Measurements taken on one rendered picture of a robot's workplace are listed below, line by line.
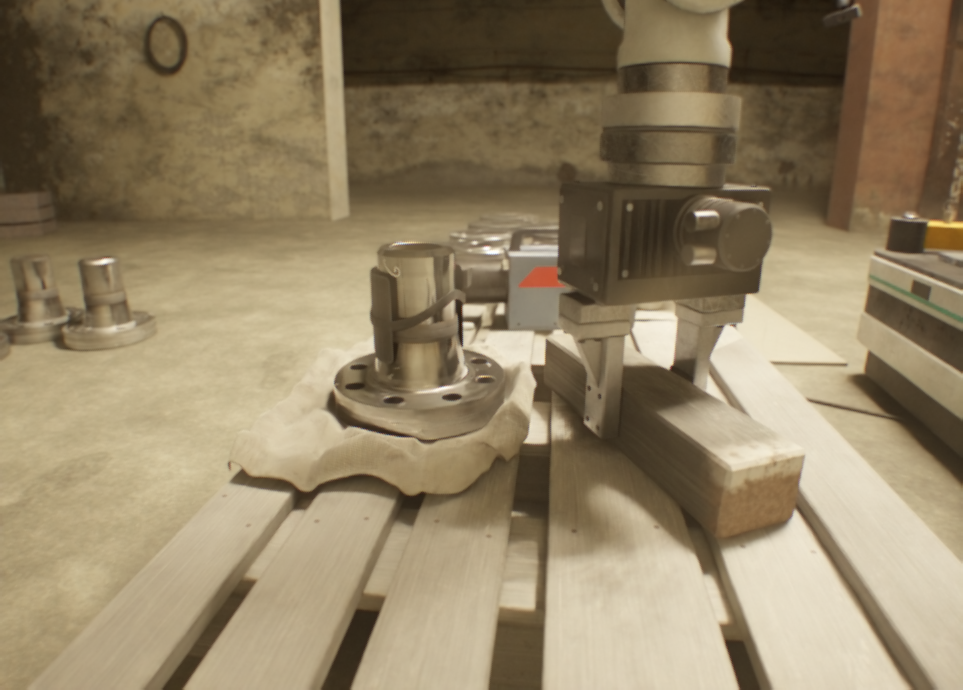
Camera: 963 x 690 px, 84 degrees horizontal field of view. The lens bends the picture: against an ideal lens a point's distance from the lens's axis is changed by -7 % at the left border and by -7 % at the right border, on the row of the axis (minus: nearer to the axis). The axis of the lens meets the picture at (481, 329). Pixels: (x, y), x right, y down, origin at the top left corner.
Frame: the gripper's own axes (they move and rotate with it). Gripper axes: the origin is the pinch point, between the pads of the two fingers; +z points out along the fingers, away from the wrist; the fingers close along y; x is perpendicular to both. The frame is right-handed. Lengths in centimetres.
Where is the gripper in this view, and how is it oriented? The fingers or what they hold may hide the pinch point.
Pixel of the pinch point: (646, 399)
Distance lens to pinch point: 81.4
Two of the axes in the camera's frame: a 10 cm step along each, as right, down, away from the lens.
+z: 0.0, 9.6, 2.9
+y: -9.5, 0.9, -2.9
